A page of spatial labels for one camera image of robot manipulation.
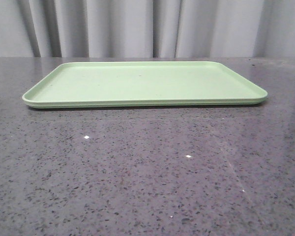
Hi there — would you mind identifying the grey pleated curtain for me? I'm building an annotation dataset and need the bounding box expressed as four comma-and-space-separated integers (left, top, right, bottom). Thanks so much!
0, 0, 295, 58

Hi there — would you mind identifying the light green plastic tray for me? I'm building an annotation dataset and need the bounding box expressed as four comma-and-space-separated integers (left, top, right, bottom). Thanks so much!
22, 61, 267, 109

